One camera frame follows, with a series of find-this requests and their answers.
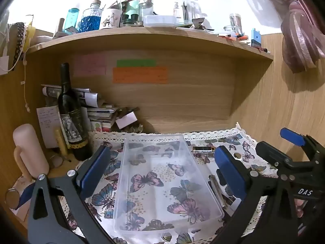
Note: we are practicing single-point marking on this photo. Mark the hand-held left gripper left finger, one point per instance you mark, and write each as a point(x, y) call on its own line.
point(95, 167)

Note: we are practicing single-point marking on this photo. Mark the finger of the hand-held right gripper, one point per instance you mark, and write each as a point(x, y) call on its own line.
point(271, 152)
point(292, 136)

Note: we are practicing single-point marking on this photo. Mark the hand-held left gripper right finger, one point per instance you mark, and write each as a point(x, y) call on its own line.
point(228, 175)

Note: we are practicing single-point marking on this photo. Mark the AA battery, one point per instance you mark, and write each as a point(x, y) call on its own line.
point(203, 149)

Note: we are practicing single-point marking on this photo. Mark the clear plastic container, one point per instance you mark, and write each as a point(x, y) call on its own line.
point(162, 183)

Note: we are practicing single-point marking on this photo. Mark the person's right hand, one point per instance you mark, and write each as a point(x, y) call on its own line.
point(300, 208)

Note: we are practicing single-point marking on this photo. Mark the yellow pen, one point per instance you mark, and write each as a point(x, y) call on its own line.
point(61, 142)

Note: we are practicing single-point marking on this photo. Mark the dark wine bottle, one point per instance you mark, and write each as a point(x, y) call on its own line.
point(72, 122)

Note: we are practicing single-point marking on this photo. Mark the stack of books and papers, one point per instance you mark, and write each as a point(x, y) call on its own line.
point(99, 114)

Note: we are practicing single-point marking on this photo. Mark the brown dried decoration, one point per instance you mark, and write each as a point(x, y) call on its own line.
point(134, 128)

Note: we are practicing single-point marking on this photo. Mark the white card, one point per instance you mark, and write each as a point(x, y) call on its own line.
point(125, 120)

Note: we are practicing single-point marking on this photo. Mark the butterfly print tablecloth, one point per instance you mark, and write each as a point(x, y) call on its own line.
point(152, 180)

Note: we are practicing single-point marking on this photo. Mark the white paper note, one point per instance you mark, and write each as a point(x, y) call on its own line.
point(48, 127)

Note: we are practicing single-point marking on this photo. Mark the round silver mirror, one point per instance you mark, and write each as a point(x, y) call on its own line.
point(12, 197)

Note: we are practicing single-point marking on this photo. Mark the pink sticky note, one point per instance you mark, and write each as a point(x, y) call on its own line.
point(89, 65)

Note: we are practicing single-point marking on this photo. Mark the orange sticky note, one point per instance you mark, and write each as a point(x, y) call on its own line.
point(140, 75)

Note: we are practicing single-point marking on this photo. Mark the blue box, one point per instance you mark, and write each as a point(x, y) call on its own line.
point(256, 37)

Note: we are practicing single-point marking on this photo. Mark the pink curtain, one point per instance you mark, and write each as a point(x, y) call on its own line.
point(297, 25)

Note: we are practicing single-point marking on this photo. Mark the green sticky note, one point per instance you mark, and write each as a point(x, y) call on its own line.
point(135, 63)

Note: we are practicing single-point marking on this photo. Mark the small glass jar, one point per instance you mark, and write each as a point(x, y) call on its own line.
point(234, 22)

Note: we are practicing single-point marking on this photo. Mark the wooden shelf board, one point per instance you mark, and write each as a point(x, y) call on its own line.
point(152, 38)

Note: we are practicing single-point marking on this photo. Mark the cardboard tube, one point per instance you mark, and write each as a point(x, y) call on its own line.
point(60, 25)

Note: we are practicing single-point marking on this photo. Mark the glass bottle with blue beads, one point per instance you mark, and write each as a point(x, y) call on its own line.
point(91, 19)

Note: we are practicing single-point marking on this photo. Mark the black lace ribbon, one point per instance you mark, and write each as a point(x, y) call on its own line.
point(19, 38)

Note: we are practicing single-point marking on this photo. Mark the blue plastic bottle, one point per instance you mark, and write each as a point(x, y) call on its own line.
point(71, 17)

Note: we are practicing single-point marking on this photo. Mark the clear bottle with cork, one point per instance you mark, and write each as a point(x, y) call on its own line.
point(113, 12)

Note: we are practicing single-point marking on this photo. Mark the clear lidded plastic box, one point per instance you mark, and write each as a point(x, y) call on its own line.
point(159, 20)

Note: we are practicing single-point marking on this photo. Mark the green spray bottle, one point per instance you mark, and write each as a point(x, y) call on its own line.
point(133, 6)

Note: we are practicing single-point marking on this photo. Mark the large clear glass jar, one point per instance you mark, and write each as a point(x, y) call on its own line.
point(186, 7)

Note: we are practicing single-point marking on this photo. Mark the small glass bottle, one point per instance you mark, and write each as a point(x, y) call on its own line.
point(147, 7)

